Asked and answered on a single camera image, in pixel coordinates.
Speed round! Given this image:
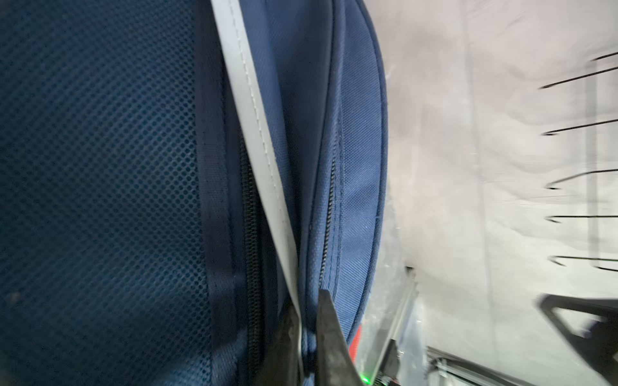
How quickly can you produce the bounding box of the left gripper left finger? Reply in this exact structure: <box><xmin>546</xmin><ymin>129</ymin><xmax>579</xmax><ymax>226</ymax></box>
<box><xmin>254</xmin><ymin>303</ymin><xmax>303</xmax><ymax>386</ymax></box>

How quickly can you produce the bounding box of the red leather wallet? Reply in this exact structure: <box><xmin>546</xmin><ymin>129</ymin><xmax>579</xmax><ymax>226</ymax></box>
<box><xmin>349</xmin><ymin>325</ymin><xmax>362</xmax><ymax>363</ymax></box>

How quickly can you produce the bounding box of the black wire hook rack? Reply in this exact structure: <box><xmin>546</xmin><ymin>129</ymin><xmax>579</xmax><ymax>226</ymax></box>
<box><xmin>538</xmin><ymin>50</ymin><xmax>618</xmax><ymax>273</ymax></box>

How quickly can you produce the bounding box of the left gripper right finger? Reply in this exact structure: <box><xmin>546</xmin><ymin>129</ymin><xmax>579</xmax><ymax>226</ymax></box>
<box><xmin>315</xmin><ymin>289</ymin><xmax>364</xmax><ymax>386</ymax></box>

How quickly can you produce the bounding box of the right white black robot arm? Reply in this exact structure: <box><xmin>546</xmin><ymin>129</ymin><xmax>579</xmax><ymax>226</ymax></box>
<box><xmin>538</xmin><ymin>294</ymin><xmax>617</xmax><ymax>385</ymax></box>

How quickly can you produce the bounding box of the navy blue backpack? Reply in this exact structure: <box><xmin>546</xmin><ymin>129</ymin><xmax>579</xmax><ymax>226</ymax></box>
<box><xmin>1</xmin><ymin>1</ymin><xmax>388</xmax><ymax>385</ymax></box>

